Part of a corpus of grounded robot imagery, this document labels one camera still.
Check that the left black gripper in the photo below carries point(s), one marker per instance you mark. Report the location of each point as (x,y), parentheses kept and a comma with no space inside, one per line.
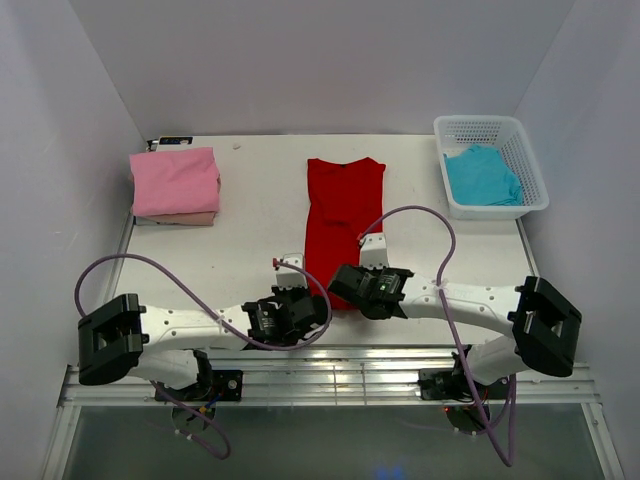
(280,293)

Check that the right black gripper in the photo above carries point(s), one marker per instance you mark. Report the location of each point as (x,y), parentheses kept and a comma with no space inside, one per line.
(364,270)

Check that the red t shirt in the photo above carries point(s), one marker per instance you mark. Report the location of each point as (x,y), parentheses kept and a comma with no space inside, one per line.
(345,199)

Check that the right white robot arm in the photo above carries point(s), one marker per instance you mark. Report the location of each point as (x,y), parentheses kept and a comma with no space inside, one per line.
(537,327)

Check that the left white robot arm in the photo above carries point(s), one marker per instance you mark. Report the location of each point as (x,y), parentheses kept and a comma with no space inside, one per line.
(169,347)

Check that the blue t shirt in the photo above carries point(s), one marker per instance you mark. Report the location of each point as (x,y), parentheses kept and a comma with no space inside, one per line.
(480,177)

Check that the pink folded t shirt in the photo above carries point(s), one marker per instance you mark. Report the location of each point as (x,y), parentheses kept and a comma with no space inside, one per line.
(175,182)

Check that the white plastic basket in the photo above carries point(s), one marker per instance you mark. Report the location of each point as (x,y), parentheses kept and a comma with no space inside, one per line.
(454,134)

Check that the black label device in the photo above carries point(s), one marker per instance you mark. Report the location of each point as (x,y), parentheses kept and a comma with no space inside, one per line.
(153,144)

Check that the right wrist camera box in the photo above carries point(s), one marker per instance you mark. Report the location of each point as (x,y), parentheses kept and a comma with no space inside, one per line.
(373,253)

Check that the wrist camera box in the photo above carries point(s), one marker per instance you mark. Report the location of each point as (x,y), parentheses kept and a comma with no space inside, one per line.
(288,271)
(373,253)

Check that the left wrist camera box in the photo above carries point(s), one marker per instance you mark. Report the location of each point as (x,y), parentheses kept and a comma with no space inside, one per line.
(288,271)

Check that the aluminium frame rails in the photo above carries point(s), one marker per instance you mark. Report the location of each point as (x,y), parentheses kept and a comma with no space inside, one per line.
(348,408)

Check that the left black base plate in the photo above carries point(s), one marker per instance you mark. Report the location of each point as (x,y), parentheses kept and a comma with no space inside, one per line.
(217,385)

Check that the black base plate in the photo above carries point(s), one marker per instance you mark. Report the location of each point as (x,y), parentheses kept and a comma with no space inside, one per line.
(445,385)
(217,385)

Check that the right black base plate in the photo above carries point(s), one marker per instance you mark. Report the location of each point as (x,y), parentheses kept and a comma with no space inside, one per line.
(445,385)

